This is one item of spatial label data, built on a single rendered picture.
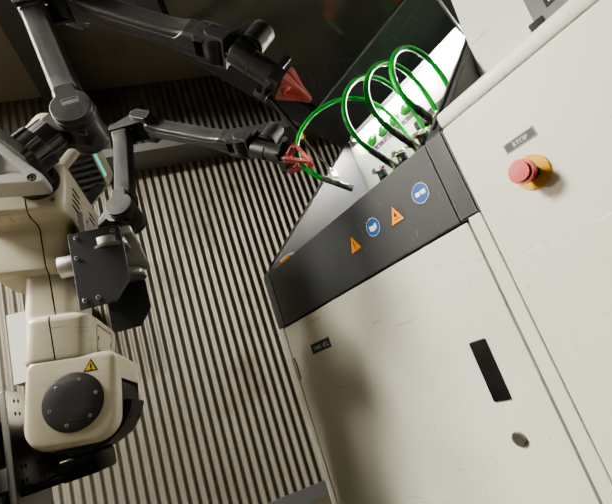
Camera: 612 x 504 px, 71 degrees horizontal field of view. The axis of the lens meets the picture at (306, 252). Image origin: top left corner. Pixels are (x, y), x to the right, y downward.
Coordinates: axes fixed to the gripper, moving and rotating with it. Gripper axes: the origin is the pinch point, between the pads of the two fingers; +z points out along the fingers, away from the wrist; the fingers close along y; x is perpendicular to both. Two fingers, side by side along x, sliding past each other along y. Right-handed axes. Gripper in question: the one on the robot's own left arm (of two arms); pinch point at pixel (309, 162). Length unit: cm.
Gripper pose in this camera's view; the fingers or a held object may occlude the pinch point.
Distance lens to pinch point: 128.1
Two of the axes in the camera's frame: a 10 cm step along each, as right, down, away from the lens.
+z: 8.8, 3.1, -3.7
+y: 2.0, 4.6, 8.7
